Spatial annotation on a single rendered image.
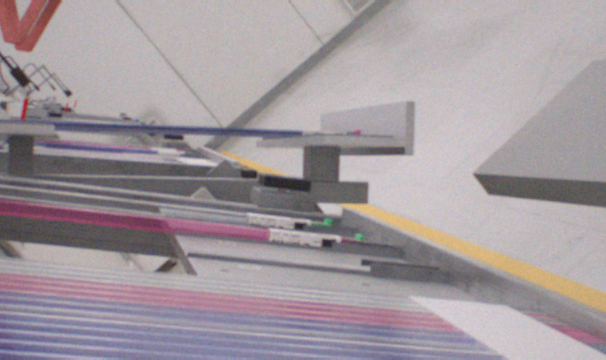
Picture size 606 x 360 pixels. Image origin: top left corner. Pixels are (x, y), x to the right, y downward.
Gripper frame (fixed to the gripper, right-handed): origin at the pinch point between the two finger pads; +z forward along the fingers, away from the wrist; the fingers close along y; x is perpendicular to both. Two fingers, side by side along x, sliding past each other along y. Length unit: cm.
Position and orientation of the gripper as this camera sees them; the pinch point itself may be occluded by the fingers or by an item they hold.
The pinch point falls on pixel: (19, 38)
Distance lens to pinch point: 86.4
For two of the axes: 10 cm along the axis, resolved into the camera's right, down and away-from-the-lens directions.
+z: -1.5, 9.9, 0.4
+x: 9.7, 1.4, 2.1
